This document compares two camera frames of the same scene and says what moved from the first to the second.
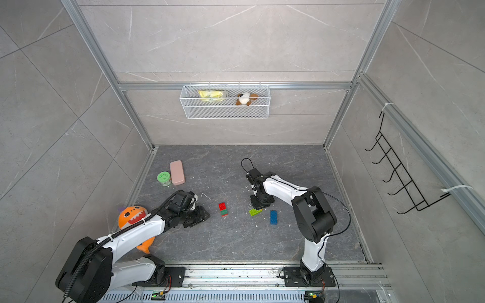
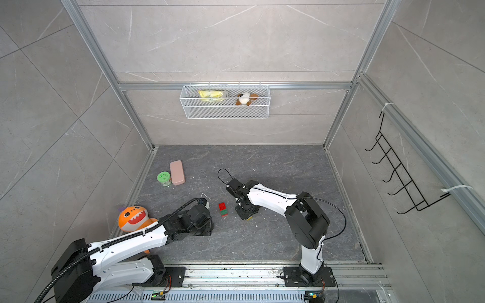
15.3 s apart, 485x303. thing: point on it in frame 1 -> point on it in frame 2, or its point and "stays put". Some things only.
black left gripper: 201,215 -> 210,226
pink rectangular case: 177,172 stays put
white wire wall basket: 225,101 stays put
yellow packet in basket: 213,96 stays put
